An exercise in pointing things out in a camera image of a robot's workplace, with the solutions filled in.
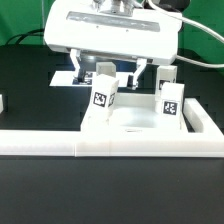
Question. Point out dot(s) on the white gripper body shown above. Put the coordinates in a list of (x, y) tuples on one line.
[(109, 31)]

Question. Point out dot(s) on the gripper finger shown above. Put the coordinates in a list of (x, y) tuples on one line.
[(137, 73), (79, 73)]

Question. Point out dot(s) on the white sheet with markers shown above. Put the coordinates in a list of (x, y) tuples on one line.
[(67, 79)]

